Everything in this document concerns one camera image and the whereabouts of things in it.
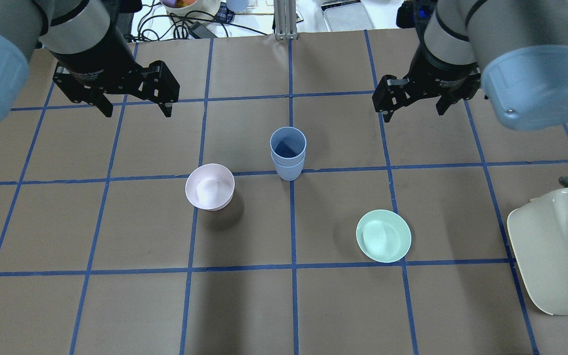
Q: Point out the kitchen scale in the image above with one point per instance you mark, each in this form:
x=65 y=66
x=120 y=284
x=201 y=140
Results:
x=346 y=15

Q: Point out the blue cup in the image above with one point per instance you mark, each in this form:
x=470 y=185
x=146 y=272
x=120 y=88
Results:
x=288 y=146
x=288 y=169

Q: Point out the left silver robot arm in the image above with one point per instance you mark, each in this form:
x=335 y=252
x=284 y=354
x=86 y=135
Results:
x=53 y=23

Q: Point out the white toaster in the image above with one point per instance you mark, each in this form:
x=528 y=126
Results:
x=539 y=237

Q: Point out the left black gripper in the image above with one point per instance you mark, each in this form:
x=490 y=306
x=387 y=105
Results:
x=95 y=58

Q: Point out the bowl of foam blocks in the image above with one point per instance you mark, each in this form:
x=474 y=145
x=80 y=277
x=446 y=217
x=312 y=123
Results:
x=194 y=9

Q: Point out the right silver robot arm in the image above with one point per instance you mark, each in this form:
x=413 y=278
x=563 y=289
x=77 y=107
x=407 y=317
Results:
x=516 y=51

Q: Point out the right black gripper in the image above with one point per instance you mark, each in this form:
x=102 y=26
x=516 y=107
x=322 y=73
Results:
x=436 y=70

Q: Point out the aluminium frame post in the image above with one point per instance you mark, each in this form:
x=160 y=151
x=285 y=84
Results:
x=285 y=20

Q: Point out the pink bowl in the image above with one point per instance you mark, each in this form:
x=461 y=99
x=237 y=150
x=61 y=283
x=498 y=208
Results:
x=210 y=187

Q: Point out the green bowl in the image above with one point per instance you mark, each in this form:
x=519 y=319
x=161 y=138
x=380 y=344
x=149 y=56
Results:
x=383 y=236

